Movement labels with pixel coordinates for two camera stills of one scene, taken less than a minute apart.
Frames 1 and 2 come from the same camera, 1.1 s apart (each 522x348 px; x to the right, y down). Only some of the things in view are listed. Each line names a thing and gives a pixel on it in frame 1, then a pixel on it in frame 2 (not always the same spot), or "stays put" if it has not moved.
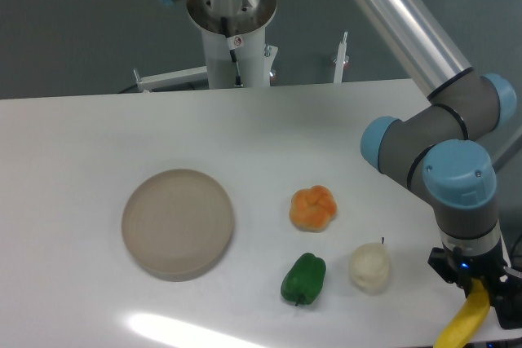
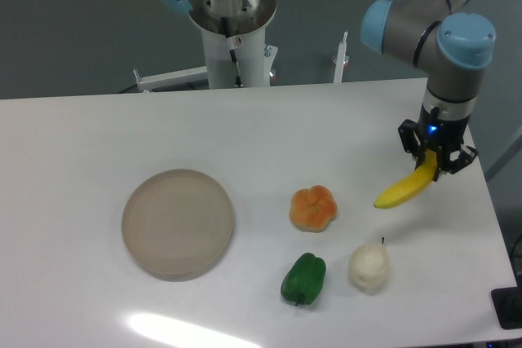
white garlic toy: [369, 268] stays put
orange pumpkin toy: [311, 209] stays put
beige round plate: [177, 225] stays put
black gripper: [507, 295] -> [438, 134]
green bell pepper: [303, 280] stays put
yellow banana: [466, 319] -> [412, 186]
